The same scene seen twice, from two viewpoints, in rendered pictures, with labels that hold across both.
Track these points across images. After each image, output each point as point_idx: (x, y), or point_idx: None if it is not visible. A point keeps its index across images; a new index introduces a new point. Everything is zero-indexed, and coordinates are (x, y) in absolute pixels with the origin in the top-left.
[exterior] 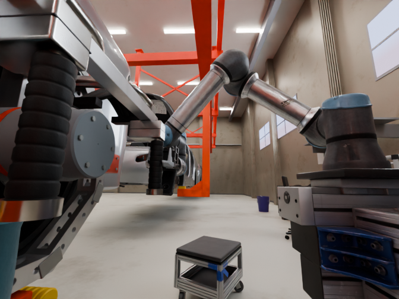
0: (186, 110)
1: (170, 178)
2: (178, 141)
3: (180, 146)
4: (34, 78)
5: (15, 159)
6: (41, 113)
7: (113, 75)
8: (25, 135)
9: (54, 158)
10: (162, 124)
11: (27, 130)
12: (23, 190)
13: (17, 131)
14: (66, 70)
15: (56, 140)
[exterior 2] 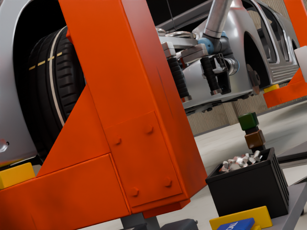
0: (214, 18)
1: (224, 80)
2: (219, 44)
3: (223, 47)
4: (171, 67)
5: (178, 88)
6: (177, 75)
7: (173, 42)
8: (177, 82)
9: (185, 85)
10: (203, 44)
11: (177, 81)
12: (183, 94)
13: (174, 82)
14: (176, 60)
15: (183, 81)
